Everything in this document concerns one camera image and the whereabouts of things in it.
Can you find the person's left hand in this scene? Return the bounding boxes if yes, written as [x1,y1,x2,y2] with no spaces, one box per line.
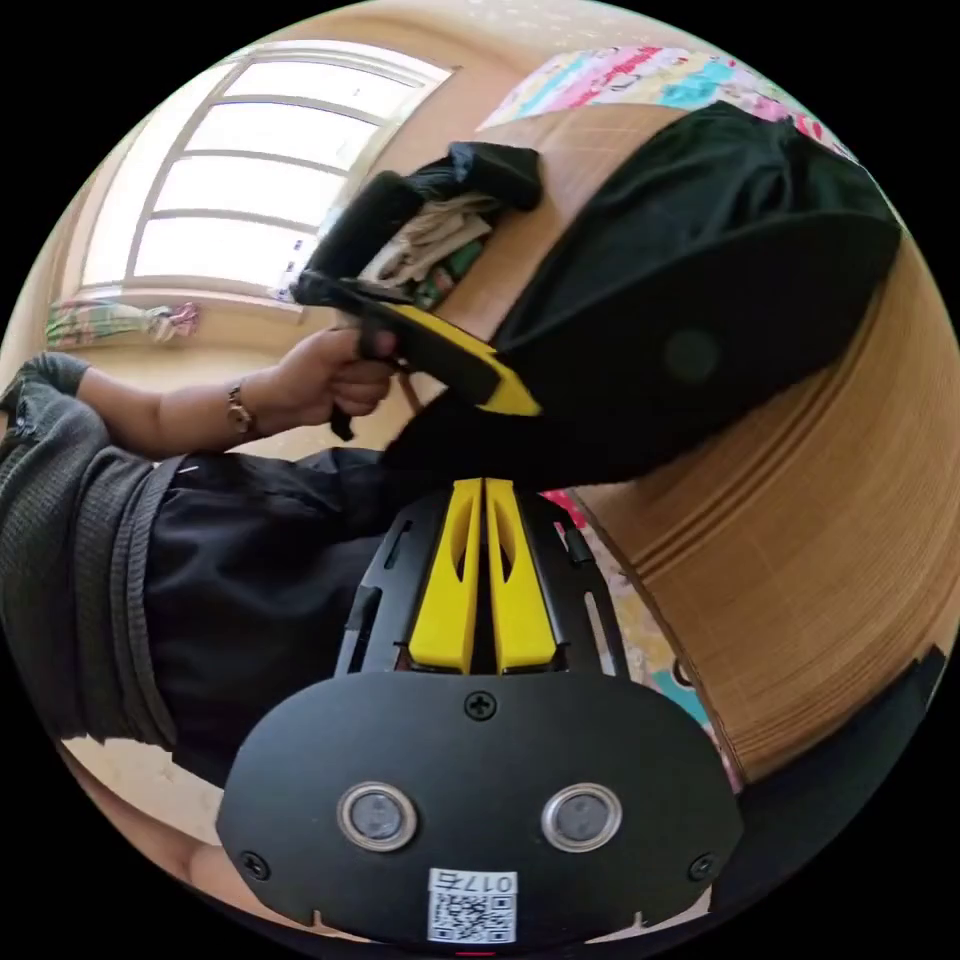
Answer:
[253,326,399,438]

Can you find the black pants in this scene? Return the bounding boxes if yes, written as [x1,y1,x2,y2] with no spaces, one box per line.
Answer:
[380,100,906,498]

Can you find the person's left forearm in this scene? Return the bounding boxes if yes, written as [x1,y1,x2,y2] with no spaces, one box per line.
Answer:
[74,365,265,462]

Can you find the person's body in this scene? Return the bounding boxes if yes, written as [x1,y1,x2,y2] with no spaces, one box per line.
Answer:
[0,350,421,790]

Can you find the bed with woven mat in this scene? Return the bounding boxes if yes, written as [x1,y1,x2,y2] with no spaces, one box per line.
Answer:
[475,44,955,793]

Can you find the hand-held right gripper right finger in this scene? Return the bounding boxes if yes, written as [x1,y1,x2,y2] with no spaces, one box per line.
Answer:
[485,479,561,675]

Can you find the window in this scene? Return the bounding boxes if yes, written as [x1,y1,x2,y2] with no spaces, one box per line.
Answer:
[77,40,460,306]

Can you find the pile of clothes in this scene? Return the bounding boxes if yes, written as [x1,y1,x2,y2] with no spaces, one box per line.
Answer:
[358,140,546,313]

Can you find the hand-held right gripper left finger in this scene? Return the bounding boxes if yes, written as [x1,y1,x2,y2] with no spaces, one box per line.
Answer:
[407,477,484,674]

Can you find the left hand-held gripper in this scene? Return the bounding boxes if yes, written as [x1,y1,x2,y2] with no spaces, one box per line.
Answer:
[292,171,543,442]

